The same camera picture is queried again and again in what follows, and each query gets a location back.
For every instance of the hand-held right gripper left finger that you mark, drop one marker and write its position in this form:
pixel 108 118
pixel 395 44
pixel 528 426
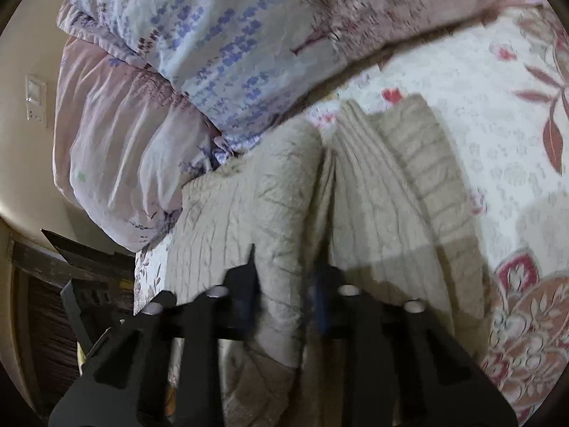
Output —
pixel 246 307

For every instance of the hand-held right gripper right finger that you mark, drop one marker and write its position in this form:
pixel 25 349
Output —
pixel 321 307

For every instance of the pink floral pillow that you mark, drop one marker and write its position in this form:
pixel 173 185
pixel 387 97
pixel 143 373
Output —
pixel 120 155

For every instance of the dark wooden bedside table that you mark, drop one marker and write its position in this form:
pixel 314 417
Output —
pixel 44 320

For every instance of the white floral bed sheet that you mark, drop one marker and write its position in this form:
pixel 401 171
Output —
pixel 498 151

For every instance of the blue flower tree print pillow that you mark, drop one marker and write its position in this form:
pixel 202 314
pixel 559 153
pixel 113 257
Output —
pixel 249 40

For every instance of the white wall socket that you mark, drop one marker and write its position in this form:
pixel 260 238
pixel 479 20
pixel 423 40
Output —
pixel 36 114

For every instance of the white wall switch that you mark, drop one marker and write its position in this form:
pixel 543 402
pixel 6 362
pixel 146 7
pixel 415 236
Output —
pixel 35 88

